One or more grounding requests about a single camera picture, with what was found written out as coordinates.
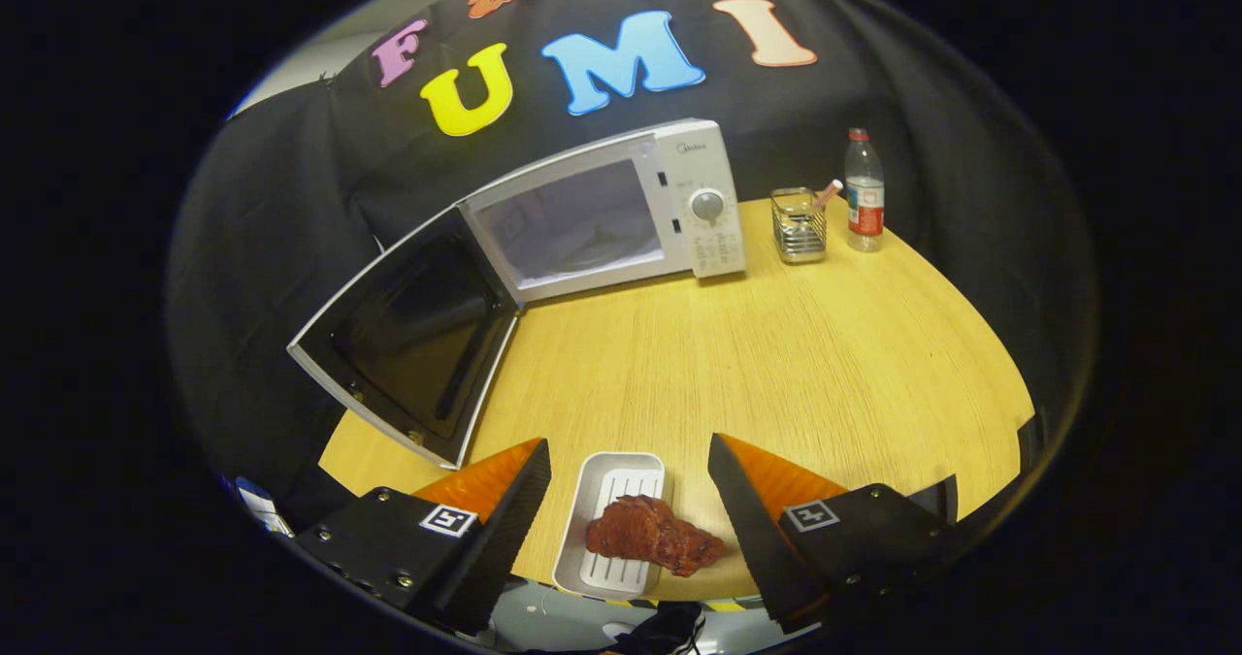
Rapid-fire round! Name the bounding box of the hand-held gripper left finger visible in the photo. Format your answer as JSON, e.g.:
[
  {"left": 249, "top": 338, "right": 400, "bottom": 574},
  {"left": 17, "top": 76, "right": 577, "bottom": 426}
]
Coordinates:
[{"left": 294, "top": 438, "right": 552, "bottom": 637}]

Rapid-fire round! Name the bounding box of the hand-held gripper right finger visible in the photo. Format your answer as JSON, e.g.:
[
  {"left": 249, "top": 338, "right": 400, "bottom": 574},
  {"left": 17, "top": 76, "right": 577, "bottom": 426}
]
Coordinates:
[{"left": 706, "top": 433, "right": 971, "bottom": 635}]

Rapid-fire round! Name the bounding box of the brown meat piece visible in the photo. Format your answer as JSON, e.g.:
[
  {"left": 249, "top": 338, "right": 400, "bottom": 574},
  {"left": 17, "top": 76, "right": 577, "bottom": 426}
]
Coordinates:
[{"left": 585, "top": 495, "right": 726, "bottom": 578}]

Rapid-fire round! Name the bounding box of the white toaster oven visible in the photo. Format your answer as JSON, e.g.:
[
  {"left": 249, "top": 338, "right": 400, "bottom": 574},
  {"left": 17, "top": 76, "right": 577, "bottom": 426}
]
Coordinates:
[{"left": 287, "top": 118, "right": 747, "bottom": 470}]

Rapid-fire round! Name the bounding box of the person's black shoe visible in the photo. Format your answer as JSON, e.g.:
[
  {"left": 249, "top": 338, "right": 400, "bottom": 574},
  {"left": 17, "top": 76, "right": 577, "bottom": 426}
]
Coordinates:
[{"left": 602, "top": 602, "right": 707, "bottom": 655}]

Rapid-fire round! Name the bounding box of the white ribbed tray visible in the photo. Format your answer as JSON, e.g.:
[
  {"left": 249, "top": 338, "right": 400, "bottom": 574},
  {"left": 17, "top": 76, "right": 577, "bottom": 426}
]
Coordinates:
[{"left": 552, "top": 452, "right": 674, "bottom": 600}]

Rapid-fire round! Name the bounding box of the white and blue object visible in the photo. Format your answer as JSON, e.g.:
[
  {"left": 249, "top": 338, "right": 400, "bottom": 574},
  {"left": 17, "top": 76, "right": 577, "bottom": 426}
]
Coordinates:
[{"left": 236, "top": 477, "right": 294, "bottom": 538}]

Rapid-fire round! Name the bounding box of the clear plastic water bottle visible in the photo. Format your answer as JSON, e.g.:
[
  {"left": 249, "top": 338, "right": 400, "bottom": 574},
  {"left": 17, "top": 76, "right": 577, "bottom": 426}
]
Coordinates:
[{"left": 844, "top": 128, "right": 886, "bottom": 253}]

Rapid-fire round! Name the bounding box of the metal wire basket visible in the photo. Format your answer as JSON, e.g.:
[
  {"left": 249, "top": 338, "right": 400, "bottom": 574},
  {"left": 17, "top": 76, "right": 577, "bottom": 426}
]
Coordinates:
[{"left": 770, "top": 187, "right": 828, "bottom": 265}]

